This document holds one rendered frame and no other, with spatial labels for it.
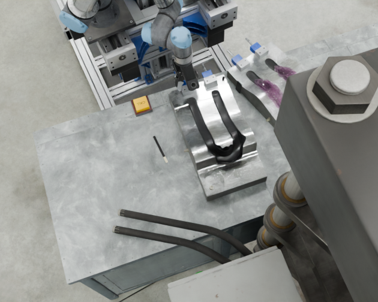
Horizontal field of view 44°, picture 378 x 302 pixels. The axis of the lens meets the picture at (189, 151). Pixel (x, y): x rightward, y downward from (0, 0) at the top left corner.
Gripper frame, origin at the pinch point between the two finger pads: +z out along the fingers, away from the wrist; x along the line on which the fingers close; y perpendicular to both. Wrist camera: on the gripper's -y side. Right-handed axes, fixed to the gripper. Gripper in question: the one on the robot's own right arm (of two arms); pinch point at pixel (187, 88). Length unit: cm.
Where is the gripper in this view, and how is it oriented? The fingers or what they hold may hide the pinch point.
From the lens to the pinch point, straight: 206.8
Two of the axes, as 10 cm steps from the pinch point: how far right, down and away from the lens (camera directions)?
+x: -9.4, 3.2, -0.9
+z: 0.5, 4.0, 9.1
